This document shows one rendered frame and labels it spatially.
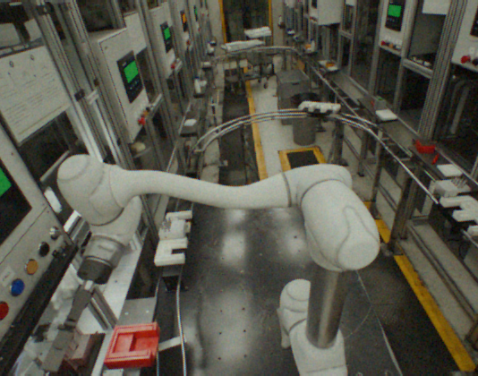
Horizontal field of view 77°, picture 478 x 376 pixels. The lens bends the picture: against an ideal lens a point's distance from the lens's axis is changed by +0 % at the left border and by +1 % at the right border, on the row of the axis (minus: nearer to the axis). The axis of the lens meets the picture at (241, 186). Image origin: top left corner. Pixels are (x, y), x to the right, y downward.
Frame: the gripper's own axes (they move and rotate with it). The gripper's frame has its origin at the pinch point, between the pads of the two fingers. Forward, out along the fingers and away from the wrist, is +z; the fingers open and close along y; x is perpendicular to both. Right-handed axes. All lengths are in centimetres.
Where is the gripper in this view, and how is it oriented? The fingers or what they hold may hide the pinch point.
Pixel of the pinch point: (55, 355)
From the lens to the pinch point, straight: 82.0
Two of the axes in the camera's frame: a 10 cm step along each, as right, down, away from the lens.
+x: 8.7, 4.0, 3.0
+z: -1.5, 7.8, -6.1
